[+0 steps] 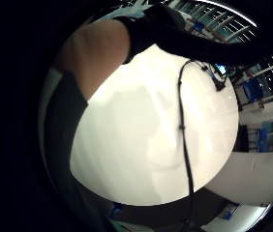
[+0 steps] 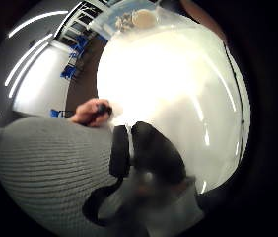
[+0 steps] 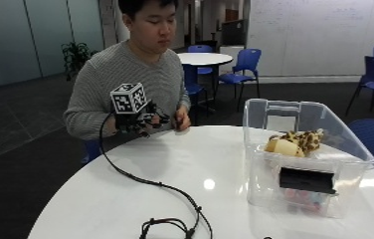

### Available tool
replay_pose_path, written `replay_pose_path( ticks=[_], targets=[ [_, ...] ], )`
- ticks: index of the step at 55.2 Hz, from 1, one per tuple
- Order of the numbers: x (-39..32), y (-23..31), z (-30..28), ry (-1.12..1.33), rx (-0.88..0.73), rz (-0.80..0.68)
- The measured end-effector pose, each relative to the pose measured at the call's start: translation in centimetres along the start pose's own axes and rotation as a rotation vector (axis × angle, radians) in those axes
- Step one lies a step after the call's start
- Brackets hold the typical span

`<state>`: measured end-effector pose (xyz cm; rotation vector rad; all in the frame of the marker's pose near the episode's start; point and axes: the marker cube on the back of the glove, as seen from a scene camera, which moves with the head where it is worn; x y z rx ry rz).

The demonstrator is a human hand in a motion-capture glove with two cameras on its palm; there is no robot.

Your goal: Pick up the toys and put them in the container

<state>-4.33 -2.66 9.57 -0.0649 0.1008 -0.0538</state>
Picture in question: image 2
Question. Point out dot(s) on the small black object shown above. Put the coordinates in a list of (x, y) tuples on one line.
[(103, 109)]

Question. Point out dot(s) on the blue tray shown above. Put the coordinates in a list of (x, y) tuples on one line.
[(117, 16)]

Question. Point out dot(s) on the clear plastic bag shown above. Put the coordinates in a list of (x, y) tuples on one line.
[(172, 19)]

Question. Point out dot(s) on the blue chair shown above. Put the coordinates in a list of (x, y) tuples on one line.
[(68, 72), (80, 44), (55, 113)]

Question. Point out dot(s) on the crumbly beige food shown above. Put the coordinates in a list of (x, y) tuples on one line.
[(124, 21)]

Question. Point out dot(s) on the long ceiling light strip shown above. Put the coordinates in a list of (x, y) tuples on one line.
[(27, 59), (35, 19), (25, 72)]

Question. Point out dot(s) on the white framed window wall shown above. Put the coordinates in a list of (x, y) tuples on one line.
[(76, 23)]

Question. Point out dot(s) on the round beige bun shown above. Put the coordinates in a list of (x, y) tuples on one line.
[(144, 18)]

